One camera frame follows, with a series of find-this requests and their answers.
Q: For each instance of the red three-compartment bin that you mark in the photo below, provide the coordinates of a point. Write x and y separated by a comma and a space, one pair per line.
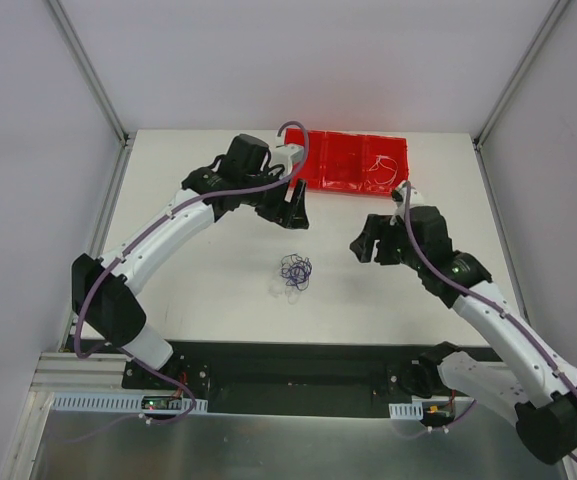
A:
364, 164

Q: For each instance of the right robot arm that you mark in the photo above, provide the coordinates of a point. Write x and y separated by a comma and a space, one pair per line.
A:
539, 399

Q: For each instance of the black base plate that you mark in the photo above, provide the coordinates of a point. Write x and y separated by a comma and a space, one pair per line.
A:
320, 380

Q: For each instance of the white cable duct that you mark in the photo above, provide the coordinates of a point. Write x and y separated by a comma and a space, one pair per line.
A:
127, 404
413, 411

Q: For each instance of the aluminium frame post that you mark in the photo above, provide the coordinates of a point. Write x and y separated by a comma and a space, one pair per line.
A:
548, 25
83, 62

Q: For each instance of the right white cable duct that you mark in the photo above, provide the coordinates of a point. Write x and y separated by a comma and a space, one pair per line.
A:
413, 411

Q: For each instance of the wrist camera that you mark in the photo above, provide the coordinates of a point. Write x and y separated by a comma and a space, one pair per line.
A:
287, 157
405, 197

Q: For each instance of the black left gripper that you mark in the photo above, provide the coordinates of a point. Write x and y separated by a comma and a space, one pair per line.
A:
282, 204

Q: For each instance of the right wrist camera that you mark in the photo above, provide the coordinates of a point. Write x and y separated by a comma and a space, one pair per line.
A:
405, 197

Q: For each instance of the left aluminium frame post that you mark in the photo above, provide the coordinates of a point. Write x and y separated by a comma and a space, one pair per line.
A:
83, 62

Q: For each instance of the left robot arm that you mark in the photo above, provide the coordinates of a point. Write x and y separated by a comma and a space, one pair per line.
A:
251, 173

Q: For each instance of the right aluminium frame post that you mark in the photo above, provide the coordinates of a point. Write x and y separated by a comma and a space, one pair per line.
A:
548, 25

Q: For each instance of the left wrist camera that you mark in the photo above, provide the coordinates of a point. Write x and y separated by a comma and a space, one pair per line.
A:
287, 157

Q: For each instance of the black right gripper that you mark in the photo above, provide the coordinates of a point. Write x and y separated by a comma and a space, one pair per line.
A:
385, 240

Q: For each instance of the left white cable duct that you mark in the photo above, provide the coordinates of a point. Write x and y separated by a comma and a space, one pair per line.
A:
127, 404

